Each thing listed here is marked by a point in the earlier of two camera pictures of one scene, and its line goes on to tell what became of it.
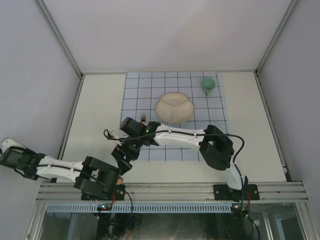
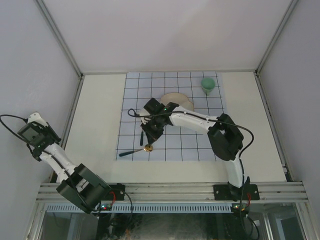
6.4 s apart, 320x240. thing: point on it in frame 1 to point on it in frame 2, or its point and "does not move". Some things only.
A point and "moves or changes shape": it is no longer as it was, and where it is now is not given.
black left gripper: [26, 151] to [49, 129]
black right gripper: [120, 151] to [151, 134]
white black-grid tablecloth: [142, 91] does not move
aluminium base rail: [284, 191] does not move
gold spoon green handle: [120, 181] moves or changes shape
